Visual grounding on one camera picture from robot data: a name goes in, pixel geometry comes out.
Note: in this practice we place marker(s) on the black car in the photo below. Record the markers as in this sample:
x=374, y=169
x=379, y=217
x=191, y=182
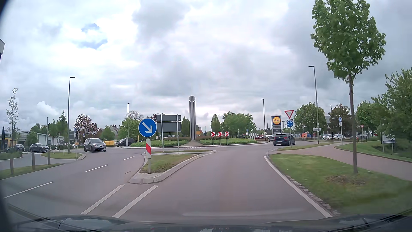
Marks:
x=125, y=142

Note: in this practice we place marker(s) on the give way roundabout sign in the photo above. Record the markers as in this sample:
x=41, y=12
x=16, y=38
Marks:
x=289, y=119

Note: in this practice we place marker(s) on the car's own bonnet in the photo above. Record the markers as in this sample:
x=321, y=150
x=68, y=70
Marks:
x=206, y=224

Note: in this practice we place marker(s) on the row of trees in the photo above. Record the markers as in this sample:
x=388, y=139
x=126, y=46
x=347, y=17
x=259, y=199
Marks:
x=360, y=116

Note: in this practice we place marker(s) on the red-leaved tree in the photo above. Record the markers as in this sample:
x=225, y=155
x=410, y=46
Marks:
x=85, y=125

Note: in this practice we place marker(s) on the thin bare tree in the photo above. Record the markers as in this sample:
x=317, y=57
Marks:
x=13, y=116

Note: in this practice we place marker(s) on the small billboard on posts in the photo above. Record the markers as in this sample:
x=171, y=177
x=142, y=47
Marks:
x=388, y=139

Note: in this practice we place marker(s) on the street name sign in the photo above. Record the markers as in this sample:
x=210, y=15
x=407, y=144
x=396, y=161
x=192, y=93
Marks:
x=317, y=129

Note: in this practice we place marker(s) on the house with dark roof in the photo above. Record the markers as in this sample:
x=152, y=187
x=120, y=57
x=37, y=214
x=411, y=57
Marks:
x=111, y=130

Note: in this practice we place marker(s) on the young slender tree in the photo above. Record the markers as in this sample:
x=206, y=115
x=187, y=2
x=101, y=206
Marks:
x=349, y=48

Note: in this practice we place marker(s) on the grey car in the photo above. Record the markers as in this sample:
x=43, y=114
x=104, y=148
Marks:
x=94, y=145

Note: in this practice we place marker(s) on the grey asphalt road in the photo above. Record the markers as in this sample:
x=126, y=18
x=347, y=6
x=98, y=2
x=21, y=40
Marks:
x=225, y=180

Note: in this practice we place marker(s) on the tall grey pillar monument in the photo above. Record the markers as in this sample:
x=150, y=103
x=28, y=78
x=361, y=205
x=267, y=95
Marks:
x=192, y=119

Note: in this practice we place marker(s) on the blue round sign on post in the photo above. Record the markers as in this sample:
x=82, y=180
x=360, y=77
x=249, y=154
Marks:
x=340, y=121

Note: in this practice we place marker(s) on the grass bank with bushes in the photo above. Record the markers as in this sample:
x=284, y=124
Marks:
x=376, y=148

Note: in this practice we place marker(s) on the supermarket pylon sign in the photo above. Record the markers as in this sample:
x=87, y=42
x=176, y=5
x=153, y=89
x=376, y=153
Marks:
x=276, y=124

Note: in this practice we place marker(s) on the row of parked cars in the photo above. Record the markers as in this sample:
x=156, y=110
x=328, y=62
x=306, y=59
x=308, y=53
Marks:
x=334, y=136

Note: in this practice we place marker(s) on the large direction sign board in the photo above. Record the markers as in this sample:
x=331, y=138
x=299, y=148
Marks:
x=168, y=123

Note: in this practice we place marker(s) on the dark parked car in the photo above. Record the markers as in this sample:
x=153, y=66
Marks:
x=39, y=147
x=16, y=148

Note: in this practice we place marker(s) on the grass verge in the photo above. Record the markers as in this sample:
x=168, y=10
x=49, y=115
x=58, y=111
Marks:
x=341, y=183
x=25, y=169
x=62, y=155

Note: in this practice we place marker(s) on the kerbed grass traffic island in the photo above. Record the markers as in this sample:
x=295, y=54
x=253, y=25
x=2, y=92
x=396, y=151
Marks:
x=165, y=162

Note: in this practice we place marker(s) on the wooden bollards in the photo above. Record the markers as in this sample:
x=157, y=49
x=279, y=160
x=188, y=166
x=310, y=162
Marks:
x=33, y=159

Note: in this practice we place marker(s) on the reddish paved cycle path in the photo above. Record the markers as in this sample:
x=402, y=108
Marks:
x=363, y=161

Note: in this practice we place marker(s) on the road markings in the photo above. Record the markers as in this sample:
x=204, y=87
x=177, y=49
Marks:
x=297, y=189

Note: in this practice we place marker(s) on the red white chevron signs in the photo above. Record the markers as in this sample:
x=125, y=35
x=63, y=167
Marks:
x=220, y=134

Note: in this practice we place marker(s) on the group of green trees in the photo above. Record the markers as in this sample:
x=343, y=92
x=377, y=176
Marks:
x=236, y=123

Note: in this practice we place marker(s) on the tall lamp post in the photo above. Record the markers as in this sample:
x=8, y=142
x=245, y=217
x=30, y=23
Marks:
x=68, y=109
x=128, y=121
x=264, y=112
x=316, y=103

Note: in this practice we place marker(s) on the blue round arrow sign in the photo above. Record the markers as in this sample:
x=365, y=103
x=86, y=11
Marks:
x=147, y=129

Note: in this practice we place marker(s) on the dark blue car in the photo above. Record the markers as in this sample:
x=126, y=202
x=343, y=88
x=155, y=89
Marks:
x=283, y=139

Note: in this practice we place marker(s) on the green tree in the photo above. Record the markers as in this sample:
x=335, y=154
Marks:
x=128, y=129

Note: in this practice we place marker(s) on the roundabout centre island with bushes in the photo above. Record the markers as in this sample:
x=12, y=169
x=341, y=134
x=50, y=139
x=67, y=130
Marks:
x=225, y=141

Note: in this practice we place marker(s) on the low building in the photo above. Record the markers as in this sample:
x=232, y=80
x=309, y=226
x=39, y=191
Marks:
x=35, y=138

